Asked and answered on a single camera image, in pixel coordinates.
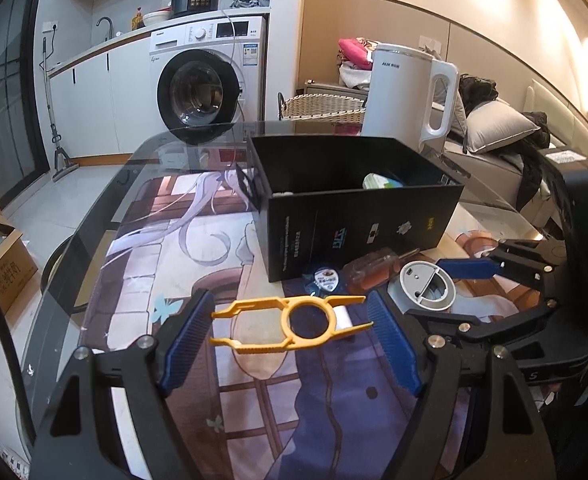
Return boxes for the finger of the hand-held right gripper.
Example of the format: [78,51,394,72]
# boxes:
[436,240,571,292]
[406,299,561,350]

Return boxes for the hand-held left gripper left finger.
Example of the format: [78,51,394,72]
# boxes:
[28,289,217,480]

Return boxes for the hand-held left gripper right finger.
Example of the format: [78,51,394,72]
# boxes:
[367,289,557,480]

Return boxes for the round grey container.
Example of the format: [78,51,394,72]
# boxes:
[388,260,457,313]

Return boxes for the yellow plastic tool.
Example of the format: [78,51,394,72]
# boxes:
[210,295,375,356]

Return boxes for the green plastic case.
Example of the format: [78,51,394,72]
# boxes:
[363,172,405,189]

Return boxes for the black cardboard box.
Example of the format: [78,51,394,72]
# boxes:
[245,134,466,283]

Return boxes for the grey sofa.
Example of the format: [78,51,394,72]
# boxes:
[444,80,588,221]

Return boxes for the printed desk mat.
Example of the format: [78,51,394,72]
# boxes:
[76,172,550,480]

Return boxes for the grey pillow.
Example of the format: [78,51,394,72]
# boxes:
[461,100,542,155]

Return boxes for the dark cloth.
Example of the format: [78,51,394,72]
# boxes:
[459,75,500,116]

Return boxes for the white electric kettle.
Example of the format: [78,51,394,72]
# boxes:
[361,43,460,153]

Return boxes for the brown cardboard box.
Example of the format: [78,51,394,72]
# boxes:
[0,207,39,313]

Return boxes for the wicker basket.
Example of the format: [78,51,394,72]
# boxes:
[278,92,367,136]

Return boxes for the pile of colourful clothes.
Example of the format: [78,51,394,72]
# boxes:
[338,37,375,88]

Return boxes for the white base cabinet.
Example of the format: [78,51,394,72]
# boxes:
[48,40,152,158]

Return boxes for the mop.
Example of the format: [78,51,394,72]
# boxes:
[41,37,79,183]

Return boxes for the white washing machine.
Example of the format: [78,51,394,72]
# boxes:
[149,15,269,133]

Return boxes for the dark glass door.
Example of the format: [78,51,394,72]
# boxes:
[0,0,44,201]

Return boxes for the white power cable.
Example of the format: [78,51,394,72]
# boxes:
[219,10,248,126]

